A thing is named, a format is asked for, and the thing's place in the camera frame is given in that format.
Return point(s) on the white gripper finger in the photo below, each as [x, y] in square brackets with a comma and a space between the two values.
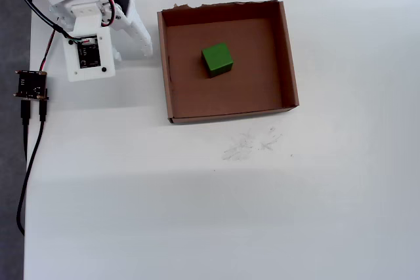
[117, 55]
[141, 37]

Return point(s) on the green cube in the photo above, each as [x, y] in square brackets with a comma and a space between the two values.
[216, 58]

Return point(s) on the brown cardboard box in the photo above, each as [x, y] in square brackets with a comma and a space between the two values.
[229, 96]

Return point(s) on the black controller circuit board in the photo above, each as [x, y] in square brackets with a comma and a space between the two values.
[31, 85]

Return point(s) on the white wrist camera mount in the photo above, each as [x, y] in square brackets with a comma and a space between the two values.
[92, 75]

